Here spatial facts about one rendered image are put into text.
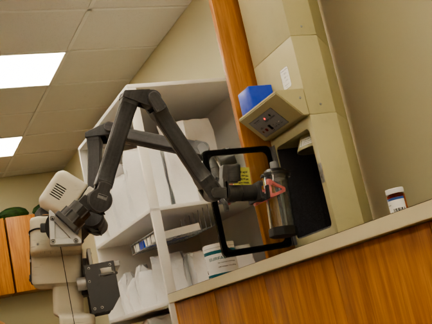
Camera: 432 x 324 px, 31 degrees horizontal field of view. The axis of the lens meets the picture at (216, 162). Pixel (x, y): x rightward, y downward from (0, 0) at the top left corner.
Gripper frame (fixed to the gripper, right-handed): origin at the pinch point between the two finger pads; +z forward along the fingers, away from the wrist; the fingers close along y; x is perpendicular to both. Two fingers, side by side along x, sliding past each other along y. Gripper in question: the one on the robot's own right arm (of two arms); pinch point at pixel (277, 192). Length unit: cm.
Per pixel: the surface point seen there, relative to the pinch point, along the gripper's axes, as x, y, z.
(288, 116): -26.5, -6.6, 5.1
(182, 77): -119, 185, 45
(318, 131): -18.8, -13.0, 12.4
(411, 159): -10, -8, 55
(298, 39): -54, -13, 10
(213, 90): -84, 116, 33
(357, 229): 26, -69, -15
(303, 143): -18.3, -0.6, 13.0
